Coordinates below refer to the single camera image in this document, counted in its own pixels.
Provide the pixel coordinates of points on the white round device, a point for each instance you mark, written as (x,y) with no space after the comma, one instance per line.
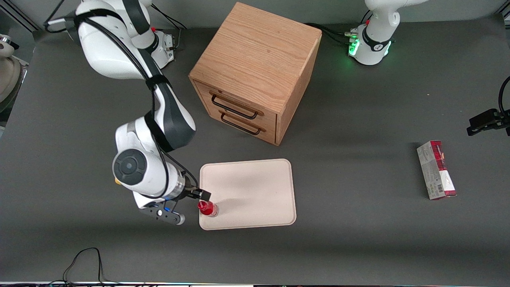
(6,43)

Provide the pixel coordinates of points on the beige rectangular tray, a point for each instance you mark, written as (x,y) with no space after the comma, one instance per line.
(255,191)

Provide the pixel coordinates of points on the wooden drawer cabinet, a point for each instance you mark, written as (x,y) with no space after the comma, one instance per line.
(259,48)

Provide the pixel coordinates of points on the beige round object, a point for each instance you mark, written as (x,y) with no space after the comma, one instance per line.
(8,77)

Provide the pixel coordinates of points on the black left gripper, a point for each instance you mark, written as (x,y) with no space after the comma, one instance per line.
(487,120)

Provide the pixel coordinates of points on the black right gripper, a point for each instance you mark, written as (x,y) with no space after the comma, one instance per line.
(194,193)

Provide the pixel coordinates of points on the red coke bottle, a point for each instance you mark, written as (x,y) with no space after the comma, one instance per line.
(207,209)

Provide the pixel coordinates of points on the red and white carton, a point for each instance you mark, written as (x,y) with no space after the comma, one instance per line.
(436,171)

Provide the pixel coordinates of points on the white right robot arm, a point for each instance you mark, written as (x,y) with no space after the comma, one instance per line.
(139,171)

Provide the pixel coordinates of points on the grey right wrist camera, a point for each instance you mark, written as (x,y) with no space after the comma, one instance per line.
(161,213)

